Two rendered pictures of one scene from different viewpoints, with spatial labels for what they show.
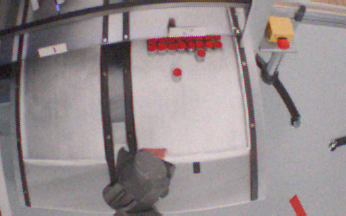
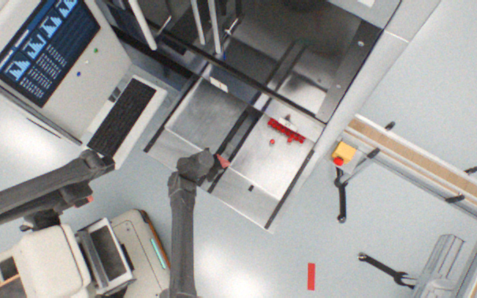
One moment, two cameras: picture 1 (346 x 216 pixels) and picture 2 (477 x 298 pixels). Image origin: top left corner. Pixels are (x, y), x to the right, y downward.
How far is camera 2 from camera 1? 0.30 m
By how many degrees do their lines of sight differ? 13
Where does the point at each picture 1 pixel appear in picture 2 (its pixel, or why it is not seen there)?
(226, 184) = (258, 207)
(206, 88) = (281, 157)
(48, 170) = (177, 142)
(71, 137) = (204, 135)
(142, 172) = (199, 158)
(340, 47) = (421, 204)
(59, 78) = (218, 104)
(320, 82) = (379, 212)
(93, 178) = not seen: hidden behind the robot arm
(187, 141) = (255, 173)
